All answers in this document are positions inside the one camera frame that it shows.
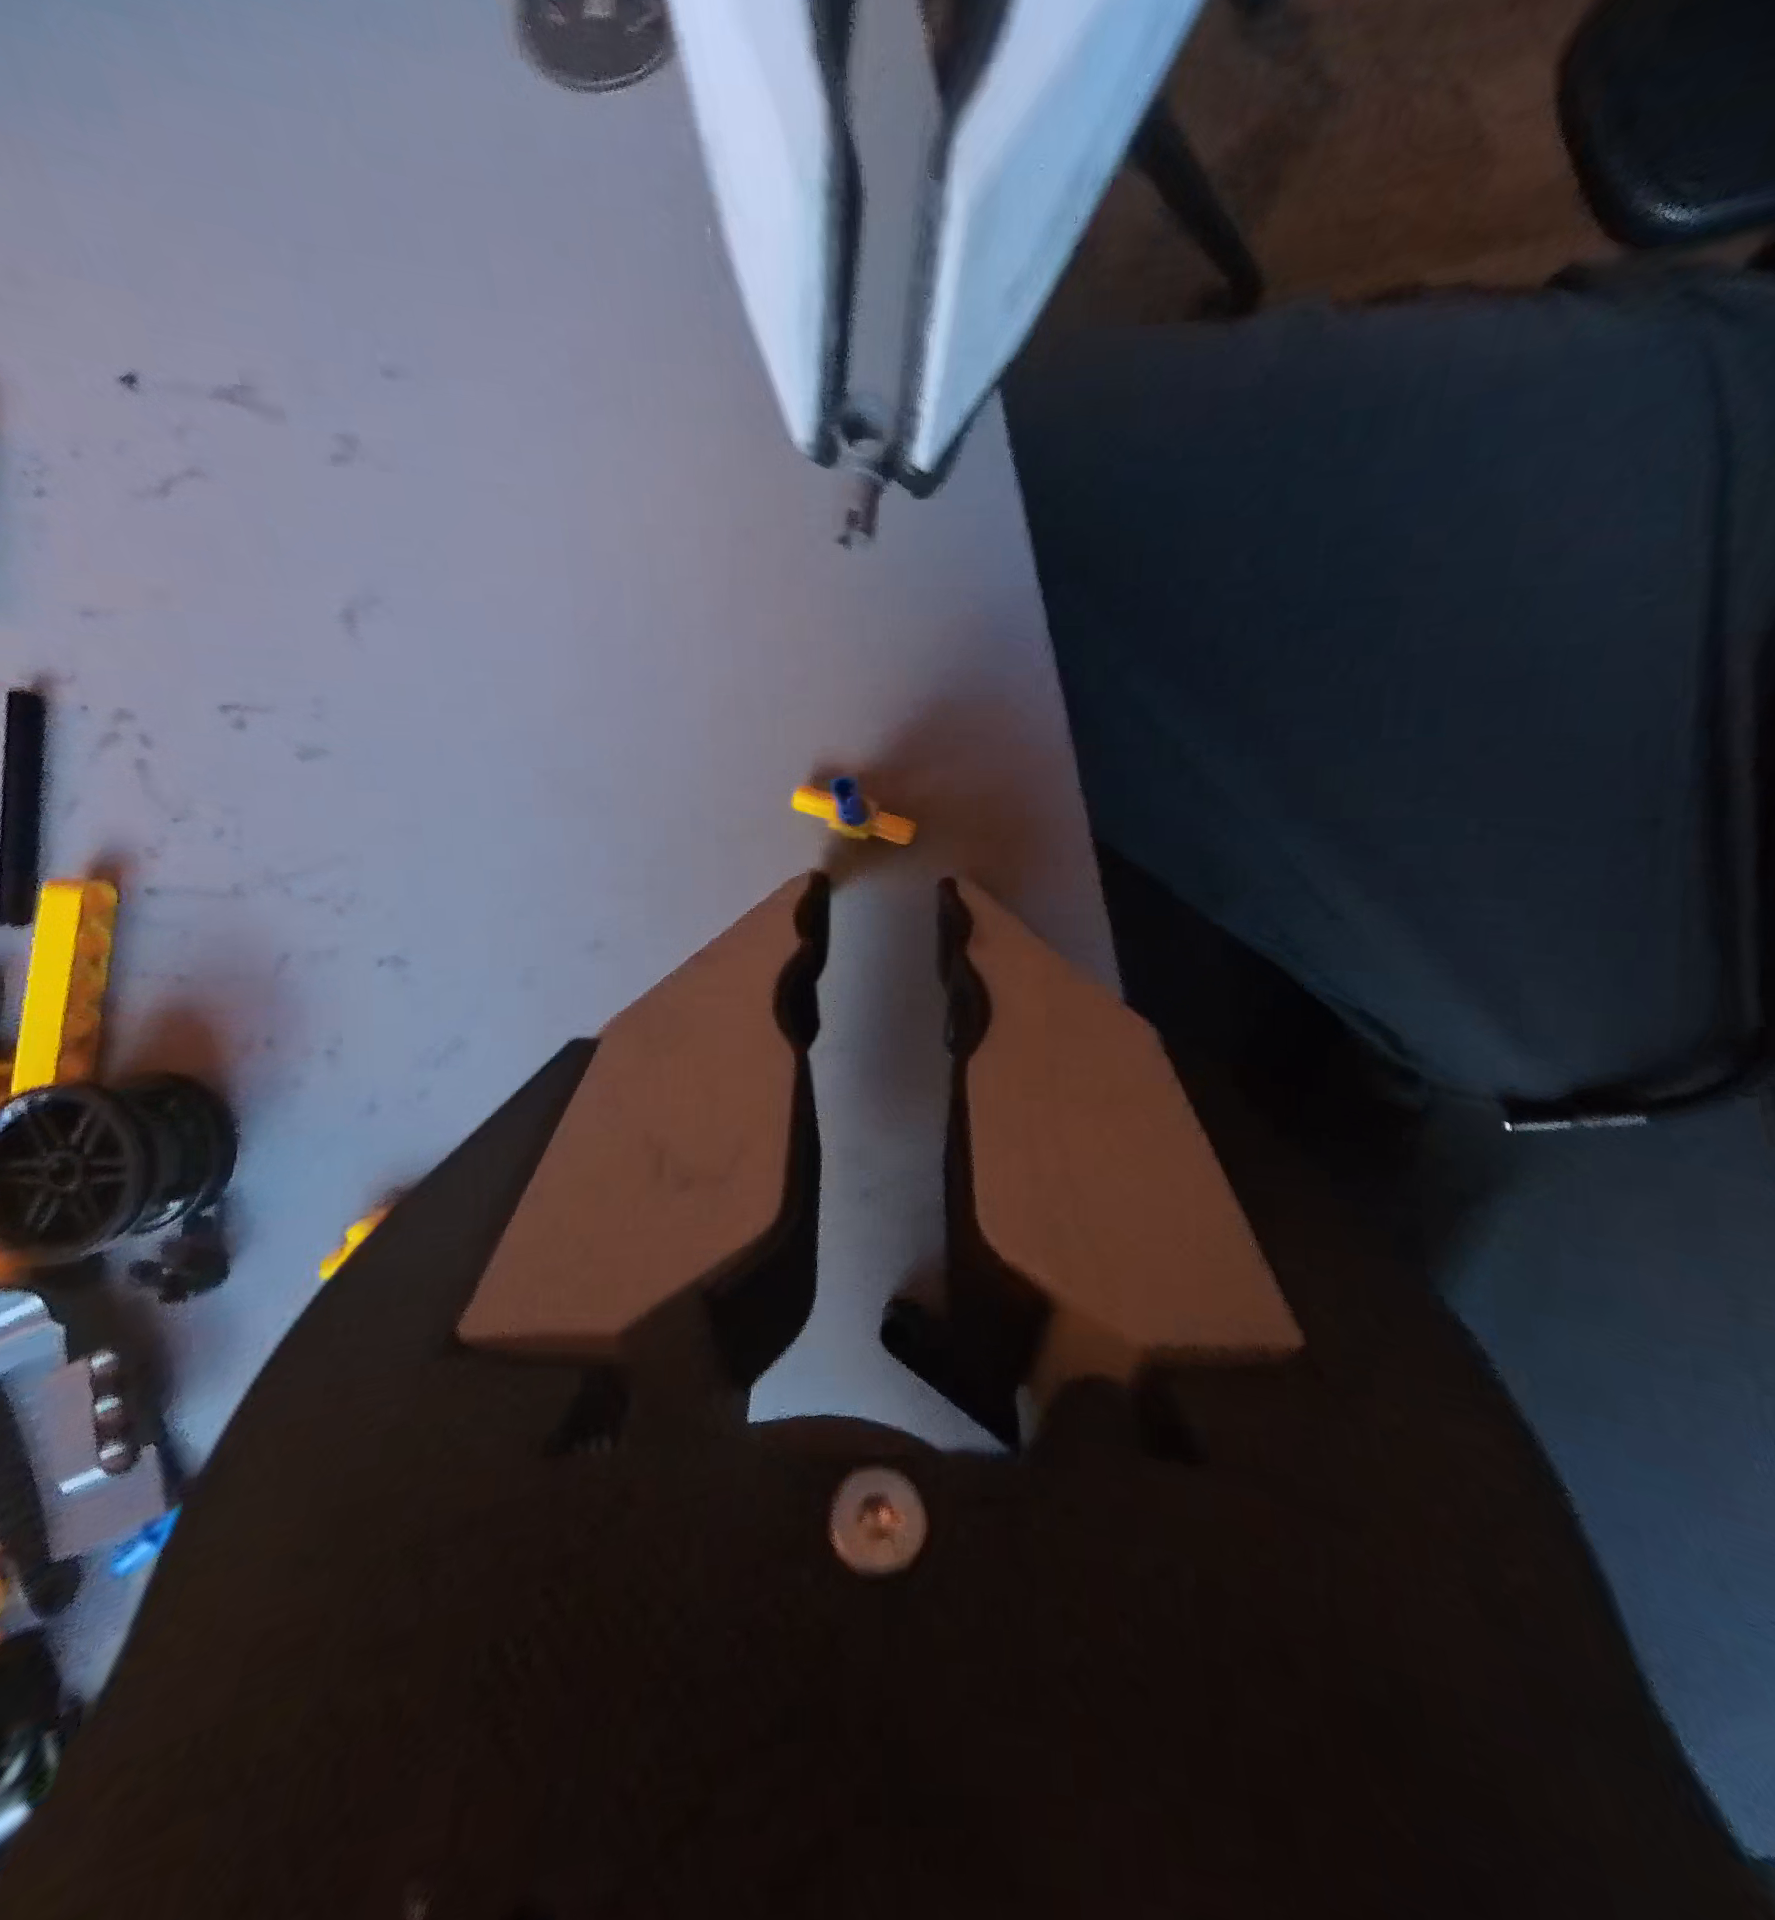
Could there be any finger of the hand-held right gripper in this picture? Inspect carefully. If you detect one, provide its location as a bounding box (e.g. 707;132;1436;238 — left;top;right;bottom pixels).
668;0;862;464
899;0;1208;494

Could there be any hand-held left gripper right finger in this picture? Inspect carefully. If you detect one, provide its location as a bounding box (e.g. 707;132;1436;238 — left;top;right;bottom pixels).
882;877;1306;1445

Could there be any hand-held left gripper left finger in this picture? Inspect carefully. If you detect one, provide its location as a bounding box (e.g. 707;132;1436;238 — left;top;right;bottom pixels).
456;869;836;1392

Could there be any yellow cross axle connector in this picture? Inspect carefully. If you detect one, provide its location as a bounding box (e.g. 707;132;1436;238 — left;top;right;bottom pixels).
319;1192;410;1281
793;779;917;847

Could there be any grey desk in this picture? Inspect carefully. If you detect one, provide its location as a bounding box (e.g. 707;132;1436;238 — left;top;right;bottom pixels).
0;0;1130;1907

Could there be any black chair base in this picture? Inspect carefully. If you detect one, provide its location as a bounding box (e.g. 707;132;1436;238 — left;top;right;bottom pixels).
1120;84;1264;321

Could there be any black spoked wheel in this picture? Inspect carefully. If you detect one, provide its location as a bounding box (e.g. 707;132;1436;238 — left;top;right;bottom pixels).
0;1078;239;1262

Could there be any long yellow holed beam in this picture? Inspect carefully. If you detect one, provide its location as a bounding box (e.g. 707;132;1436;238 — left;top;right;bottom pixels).
12;877;123;1100

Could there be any black office chair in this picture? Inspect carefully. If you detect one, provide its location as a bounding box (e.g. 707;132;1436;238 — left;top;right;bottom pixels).
1560;0;1775;259

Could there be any grey toothed rack piece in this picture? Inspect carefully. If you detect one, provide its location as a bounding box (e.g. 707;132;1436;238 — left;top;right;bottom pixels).
0;1290;175;1614

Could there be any black axle rod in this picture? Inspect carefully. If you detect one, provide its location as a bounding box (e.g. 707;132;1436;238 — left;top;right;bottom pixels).
0;685;50;924

